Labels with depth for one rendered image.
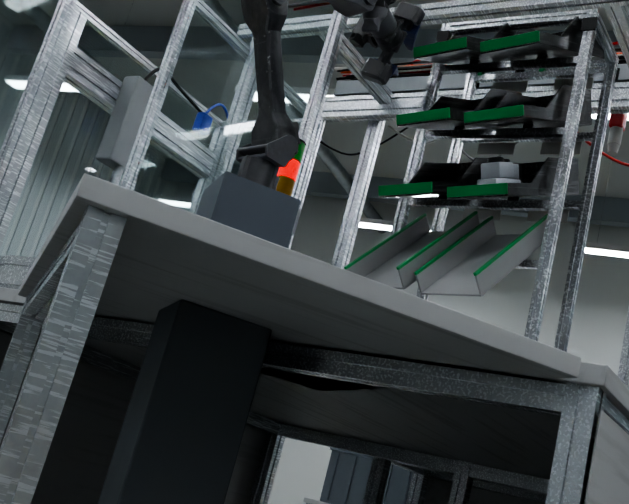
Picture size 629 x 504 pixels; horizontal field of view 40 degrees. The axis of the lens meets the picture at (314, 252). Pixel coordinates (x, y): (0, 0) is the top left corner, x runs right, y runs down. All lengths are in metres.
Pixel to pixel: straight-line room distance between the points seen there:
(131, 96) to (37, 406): 1.98
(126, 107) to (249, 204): 1.46
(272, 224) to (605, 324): 11.33
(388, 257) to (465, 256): 0.16
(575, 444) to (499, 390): 0.14
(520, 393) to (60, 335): 0.67
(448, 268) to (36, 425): 0.92
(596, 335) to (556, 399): 11.34
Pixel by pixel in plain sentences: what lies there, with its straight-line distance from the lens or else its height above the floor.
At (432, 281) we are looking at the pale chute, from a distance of 1.63.
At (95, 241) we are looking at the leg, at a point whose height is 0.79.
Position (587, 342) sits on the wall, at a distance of 12.62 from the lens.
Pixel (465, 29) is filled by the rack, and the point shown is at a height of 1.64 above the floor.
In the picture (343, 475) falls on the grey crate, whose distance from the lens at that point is 3.82.
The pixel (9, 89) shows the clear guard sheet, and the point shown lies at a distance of 2.51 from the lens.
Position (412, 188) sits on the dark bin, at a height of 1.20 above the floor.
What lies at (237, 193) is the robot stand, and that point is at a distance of 1.46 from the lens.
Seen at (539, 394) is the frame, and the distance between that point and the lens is 1.31.
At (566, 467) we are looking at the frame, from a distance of 1.27.
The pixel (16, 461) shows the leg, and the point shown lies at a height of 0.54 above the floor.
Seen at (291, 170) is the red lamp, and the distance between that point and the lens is 2.14.
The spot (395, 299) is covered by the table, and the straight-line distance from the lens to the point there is 1.10.
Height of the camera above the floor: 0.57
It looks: 16 degrees up
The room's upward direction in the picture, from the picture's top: 15 degrees clockwise
